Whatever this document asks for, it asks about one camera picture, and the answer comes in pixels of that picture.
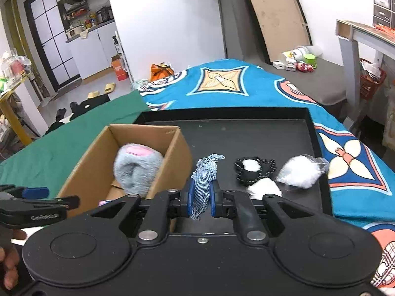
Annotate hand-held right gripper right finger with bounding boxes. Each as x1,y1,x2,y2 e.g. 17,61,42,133
210,179,318,243

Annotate grey folding mattress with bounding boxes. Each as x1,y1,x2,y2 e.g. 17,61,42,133
216,0,348,108

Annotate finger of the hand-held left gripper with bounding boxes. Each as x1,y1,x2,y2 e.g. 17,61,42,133
56,195,80,211
0,184,50,199

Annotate grey desk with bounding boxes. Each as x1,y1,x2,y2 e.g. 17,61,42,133
336,18,395,136

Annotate orange bag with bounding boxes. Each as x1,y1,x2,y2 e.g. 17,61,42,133
150,63,175,82

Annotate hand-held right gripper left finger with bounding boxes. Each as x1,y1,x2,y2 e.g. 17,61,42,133
89,179,196,243

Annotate black shoes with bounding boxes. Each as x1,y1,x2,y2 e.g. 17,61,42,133
56,101,82,123

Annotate grey plush toy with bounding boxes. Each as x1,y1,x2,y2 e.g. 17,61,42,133
114,143,164,197

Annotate black lace pad white centre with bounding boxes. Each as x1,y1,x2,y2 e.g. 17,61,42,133
235,157,276,187

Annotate yellow table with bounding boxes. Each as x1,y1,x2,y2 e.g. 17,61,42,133
0,74,35,145

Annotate black tray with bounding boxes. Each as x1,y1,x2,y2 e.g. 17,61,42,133
134,107,334,235

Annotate white charger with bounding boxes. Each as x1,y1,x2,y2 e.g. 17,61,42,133
272,61,297,72

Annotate black laptop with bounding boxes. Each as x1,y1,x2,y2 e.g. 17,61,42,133
81,94,111,111

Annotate brown board with black frame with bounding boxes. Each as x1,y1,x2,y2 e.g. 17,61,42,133
239,0,312,65

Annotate white canister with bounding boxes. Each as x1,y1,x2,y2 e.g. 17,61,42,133
279,46,311,63

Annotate red basket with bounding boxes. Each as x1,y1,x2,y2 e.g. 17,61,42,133
359,58,387,100

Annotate brown cardboard box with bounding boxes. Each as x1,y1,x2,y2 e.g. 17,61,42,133
56,124,193,232

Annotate blue denim cloth piece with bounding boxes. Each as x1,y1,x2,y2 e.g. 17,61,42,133
191,153,225,221

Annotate clear bag of white cotton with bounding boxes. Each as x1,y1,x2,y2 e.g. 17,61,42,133
276,155,330,189

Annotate person's left hand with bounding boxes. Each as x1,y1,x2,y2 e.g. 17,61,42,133
0,229,28,290

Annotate green cloth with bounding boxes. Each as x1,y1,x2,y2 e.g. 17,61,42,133
0,91,152,188

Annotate black framed glass door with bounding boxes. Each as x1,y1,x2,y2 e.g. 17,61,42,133
24,0,82,92

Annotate orange cardboard box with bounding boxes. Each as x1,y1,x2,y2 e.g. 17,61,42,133
110,55,128,81

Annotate grey drawer unit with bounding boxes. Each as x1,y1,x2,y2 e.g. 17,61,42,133
372,0,395,28

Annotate white soft cloth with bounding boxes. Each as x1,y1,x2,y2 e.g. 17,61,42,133
247,177,283,200

